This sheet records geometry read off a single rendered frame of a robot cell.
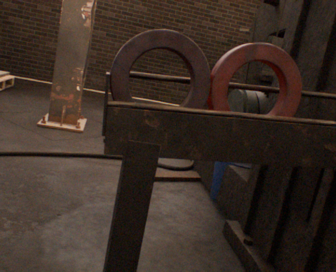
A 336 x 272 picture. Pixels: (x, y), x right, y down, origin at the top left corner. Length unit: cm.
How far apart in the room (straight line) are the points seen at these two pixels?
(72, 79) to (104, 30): 363
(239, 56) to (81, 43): 256
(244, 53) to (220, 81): 7
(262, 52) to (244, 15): 658
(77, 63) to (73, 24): 33
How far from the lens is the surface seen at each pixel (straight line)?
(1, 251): 132
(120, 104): 59
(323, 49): 124
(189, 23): 689
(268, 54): 67
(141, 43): 61
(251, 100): 197
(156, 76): 68
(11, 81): 549
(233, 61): 65
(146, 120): 59
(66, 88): 316
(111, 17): 672
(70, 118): 319
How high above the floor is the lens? 70
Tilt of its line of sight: 11 degrees down
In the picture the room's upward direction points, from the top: 11 degrees clockwise
